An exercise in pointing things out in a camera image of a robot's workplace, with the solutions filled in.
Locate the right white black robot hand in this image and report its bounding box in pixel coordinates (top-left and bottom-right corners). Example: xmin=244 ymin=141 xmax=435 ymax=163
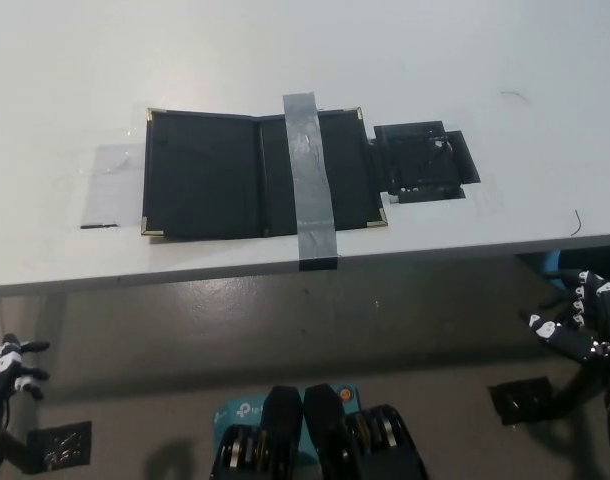
xmin=518 ymin=268 xmax=610 ymax=401

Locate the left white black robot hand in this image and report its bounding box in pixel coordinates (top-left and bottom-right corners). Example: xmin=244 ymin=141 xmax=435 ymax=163
xmin=0 ymin=332 xmax=52 ymax=402

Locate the black diary with gold corners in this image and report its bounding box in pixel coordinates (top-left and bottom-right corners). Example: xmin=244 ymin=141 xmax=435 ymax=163
xmin=140 ymin=105 xmax=389 ymax=239

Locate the black floor plate right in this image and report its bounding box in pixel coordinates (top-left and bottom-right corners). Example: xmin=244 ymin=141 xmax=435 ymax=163
xmin=487 ymin=375 xmax=557 ymax=427

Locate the blue object under table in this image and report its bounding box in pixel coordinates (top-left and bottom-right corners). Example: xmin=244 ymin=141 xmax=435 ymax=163
xmin=533 ymin=251 xmax=564 ymax=277

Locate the black stand leg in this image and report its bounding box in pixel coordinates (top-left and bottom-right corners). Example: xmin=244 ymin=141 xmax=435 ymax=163
xmin=0 ymin=424 xmax=30 ymax=474

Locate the clear tape patch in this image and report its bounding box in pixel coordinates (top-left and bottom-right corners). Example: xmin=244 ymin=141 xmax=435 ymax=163
xmin=79 ymin=142 xmax=149 ymax=230

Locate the teal router box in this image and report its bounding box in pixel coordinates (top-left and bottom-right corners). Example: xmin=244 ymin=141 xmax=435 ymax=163
xmin=213 ymin=383 xmax=359 ymax=457

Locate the black tape patch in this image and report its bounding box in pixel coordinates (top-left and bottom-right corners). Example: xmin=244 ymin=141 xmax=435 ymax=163
xmin=367 ymin=119 xmax=482 ymax=204

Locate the grey duct tape strip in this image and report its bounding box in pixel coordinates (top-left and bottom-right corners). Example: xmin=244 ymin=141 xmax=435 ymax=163
xmin=281 ymin=90 xmax=342 ymax=273

